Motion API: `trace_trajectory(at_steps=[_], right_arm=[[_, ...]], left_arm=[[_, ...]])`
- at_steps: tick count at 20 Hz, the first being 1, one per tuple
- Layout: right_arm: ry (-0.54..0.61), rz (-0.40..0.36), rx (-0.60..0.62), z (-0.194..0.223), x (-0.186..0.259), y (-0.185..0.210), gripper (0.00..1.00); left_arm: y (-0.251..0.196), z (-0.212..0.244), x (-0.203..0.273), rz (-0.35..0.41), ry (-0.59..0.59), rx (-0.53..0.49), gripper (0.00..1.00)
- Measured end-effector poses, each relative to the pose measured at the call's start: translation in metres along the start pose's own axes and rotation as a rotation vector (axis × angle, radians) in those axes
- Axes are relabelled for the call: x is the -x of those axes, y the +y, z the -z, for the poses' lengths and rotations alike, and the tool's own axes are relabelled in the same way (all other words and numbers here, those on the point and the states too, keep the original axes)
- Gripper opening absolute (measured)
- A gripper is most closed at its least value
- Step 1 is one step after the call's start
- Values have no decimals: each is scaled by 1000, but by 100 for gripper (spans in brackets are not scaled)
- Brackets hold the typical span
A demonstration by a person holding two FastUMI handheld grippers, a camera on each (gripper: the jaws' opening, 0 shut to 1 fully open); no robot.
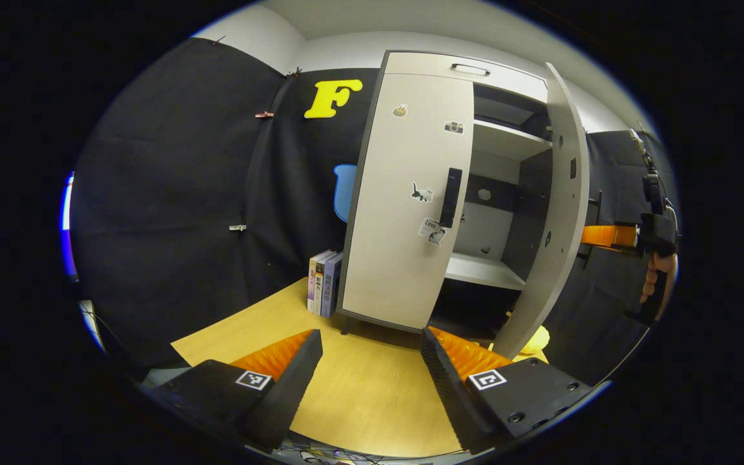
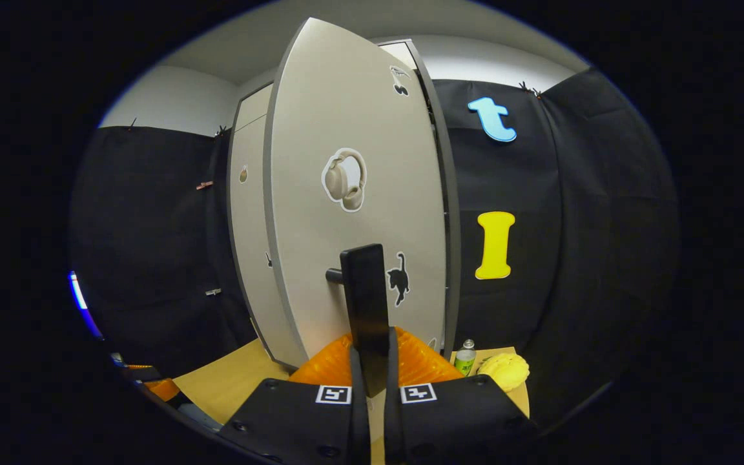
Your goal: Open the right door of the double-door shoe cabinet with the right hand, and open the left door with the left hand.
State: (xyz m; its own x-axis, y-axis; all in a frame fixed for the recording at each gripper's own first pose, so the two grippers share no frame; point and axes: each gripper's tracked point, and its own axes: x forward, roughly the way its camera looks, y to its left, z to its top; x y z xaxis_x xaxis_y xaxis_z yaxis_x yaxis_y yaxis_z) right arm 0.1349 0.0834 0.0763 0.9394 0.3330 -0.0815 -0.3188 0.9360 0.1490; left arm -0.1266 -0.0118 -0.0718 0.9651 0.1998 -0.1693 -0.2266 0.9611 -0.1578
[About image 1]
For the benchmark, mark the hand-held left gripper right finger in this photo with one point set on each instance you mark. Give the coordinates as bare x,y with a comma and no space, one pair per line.
453,394

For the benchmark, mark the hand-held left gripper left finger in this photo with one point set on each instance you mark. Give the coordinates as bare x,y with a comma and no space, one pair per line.
291,387

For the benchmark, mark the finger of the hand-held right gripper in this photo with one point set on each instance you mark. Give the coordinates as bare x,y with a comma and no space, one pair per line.
608,236

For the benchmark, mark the grey door with headphones sticker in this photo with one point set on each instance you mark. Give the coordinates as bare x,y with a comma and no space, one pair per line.
556,258

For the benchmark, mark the grey double-door shoe cabinet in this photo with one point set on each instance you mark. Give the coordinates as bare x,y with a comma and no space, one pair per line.
482,268

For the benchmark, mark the grey door with camera sticker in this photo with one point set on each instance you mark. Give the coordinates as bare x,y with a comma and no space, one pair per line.
398,258

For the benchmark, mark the grey cabinet drawer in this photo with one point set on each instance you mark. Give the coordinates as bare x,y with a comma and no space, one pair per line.
423,63

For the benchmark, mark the grey spine book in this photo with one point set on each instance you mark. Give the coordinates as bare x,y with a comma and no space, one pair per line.
322,287

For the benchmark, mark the white spine book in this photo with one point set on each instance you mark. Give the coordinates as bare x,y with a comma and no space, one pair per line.
313,284

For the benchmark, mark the blue spine book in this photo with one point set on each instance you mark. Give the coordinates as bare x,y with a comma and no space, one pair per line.
334,287

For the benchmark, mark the black backdrop cloth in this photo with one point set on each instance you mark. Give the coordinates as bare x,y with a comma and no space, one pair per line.
172,194

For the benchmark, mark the red backdrop clip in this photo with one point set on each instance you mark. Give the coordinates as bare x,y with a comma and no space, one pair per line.
264,115

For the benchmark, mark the black backdrop clip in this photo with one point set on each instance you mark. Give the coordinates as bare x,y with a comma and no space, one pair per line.
217,40
294,72

